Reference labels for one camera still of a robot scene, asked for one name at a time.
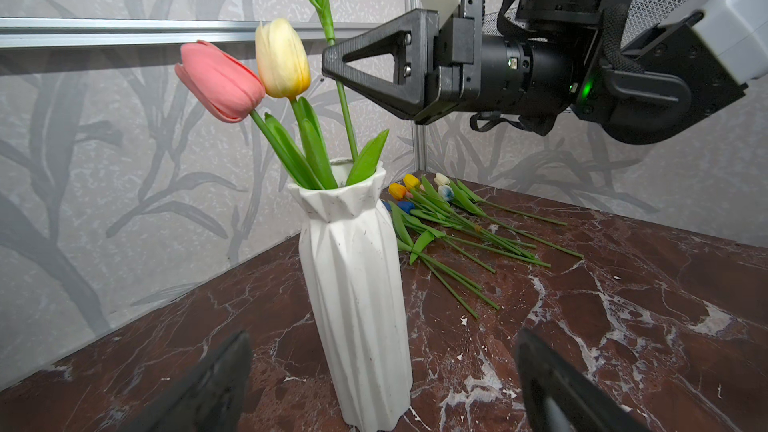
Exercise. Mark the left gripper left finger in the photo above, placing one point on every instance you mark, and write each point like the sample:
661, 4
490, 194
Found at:
209, 397

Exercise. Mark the pink tulip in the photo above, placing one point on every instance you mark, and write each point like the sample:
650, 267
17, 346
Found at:
231, 92

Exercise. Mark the white ribbed ceramic vase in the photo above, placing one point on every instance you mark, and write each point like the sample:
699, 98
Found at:
349, 257

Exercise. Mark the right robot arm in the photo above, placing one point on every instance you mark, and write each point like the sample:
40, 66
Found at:
644, 70

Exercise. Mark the aluminium frame crossbar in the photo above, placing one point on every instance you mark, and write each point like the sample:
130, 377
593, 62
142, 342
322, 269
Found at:
53, 33

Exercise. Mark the pale yellow tulip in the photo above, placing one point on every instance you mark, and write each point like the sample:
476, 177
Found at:
284, 70

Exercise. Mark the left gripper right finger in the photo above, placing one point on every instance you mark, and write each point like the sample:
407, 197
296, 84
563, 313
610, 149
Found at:
557, 397

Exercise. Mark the cream tulip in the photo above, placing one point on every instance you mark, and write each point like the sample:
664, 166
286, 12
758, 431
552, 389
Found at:
366, 161

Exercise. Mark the orange yellow tulip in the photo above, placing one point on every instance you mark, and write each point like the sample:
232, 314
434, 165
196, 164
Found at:
402, 195

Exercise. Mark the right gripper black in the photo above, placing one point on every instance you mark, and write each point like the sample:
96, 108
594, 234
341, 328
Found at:
421, 70

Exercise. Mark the pale blue white tulip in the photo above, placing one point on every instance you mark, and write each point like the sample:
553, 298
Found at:
452, 193

